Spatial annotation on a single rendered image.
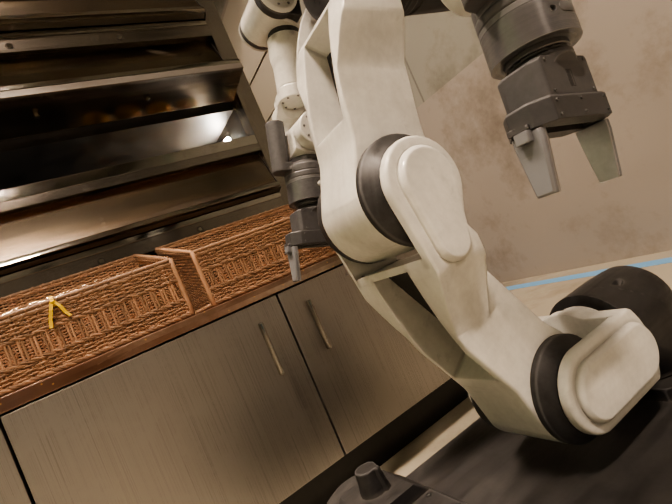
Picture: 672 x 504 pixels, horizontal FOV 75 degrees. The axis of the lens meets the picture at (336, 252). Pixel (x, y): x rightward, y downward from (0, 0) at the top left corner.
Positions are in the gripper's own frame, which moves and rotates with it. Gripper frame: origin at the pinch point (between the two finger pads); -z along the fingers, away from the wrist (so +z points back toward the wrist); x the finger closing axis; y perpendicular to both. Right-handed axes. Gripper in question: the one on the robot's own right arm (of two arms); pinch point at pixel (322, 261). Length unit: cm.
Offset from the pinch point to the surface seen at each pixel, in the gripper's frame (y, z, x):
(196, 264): -41.8, 7.8, 14.2
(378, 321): -37, -14, -33
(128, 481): -34, -36, 34
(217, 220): -92, 31, -5
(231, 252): -41.9, 10.1, 5.0
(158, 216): -87, 32, 16
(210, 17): -95, 119, -14
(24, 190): -91, 44, 55
